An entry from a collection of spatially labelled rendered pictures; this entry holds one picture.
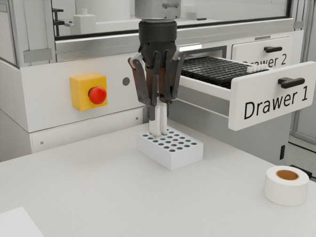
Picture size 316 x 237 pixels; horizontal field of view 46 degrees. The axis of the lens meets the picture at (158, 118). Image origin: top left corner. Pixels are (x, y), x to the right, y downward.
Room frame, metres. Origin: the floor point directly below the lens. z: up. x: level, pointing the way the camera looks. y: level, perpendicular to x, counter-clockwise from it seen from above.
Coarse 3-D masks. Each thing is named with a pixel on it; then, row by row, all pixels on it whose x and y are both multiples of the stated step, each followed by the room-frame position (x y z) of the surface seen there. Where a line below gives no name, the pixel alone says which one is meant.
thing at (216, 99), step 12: (228, 60) 1.08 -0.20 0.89; (180, 84) 0.88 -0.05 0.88; (192, 84) 0.85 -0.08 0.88; (204, 84) 0.82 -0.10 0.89; (180, 96) 0.88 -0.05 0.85; (192, 96) 0.84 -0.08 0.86; (204, 96) 0.81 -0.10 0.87; (216, 96) 0.78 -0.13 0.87; (228, 96) 0.76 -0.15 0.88; (204, 108) 0.81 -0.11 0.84; (216, 108) 0.78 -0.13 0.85; (228, 108) 0.75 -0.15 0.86
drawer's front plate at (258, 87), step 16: (304, 64) 0.86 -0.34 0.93; (240, 80) 0.72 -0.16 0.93; (256, 80) 0.75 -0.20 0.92; (272, 80) 0.78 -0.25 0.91; (240, 96) 0.72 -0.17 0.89; (256, 96) 0.75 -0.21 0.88; (272, 96) 0.79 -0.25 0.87; (288, 96) 0.83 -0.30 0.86; (240, 112) 0.73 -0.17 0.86; (256, 112) 0.76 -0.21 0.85; (272, 112) 0.79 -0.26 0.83; (288, 112) 0.83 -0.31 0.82; (240, 128) 0.73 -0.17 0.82
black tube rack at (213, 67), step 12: (192, 60) 1.05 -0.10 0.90; (204, 60) 1.05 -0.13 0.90; (216, 60) 1.05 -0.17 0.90; (192, 72) 0.90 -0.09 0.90; (204, 72) 0.90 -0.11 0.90; (216, 72) 0.90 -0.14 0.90; (228, 72) 0.90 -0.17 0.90; (240, 72) 0.90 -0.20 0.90; (216, 84) 0.90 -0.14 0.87; (228, 84) 0.90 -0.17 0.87
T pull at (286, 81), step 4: (280, 80) 0.79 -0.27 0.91; (284, 80) 0.78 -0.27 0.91; (288, 80) 0.77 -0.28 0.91; (292, 80) 0.77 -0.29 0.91; (296, 80) 0.78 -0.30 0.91; (300, 80) 0.79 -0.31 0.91; (304, 80) 0.80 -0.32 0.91; (284, 84) 0.76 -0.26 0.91; (288, 84) 0.76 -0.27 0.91; (292, 84) 0.77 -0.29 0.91; (296, 84) 0.78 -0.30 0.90; (300, 84) 0.79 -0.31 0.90; (284, 88) 0.76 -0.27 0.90
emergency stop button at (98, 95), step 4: (92, 88) 0.78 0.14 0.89; (96, 88) 0.78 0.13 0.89; (100, 88) 0.78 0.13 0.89; (92, 92) 0.78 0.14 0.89; (96, 92) 0.78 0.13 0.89; (100, 92) 0.78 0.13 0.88; (104, 92) 0.79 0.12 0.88; (92, 96) 0.77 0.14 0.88; (96, 96) 0.78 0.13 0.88; (100, 96) 0.78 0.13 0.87; (104, 96) 0.79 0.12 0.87; (92, 100) 0.77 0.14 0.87; (96, 100) 0.78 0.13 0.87; (100, 100) 0.78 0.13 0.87; (104, 100) 0.79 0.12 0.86
